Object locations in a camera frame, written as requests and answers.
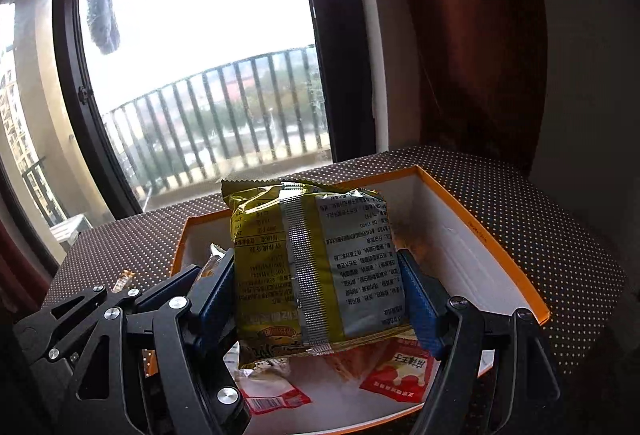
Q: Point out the small red yellow candy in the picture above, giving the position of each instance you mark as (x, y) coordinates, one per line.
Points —
(123, 281)

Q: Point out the white outdoor air conditioner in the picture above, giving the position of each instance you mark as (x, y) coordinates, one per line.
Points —
(67, 232)

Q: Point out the yellow green noodle packet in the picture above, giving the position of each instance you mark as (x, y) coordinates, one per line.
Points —
(315, 269)

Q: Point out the orange clear snack pouch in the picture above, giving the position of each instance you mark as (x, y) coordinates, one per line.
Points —
(216, 253)

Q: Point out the dark red curtain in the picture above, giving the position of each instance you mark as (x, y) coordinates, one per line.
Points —
(483, 66)

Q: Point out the brown polka dot tablecloth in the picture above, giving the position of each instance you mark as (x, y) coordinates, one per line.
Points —
(579, 281)

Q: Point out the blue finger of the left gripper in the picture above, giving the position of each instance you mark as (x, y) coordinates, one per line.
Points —
(50, 332)
(176, 285)

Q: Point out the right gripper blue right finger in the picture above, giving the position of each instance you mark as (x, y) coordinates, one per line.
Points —
(456, 333)

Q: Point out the black window frame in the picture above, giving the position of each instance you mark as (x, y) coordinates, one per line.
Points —
(56, 161)

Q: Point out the red white snack packet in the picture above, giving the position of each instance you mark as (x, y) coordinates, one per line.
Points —
(265, 385)

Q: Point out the orange cardboard box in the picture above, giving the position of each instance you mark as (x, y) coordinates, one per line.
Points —
(449, 244)

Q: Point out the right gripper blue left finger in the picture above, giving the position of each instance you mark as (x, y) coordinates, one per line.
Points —
(192, 333)

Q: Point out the black balcony railing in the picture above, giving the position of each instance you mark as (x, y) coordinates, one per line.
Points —
(262, 111)

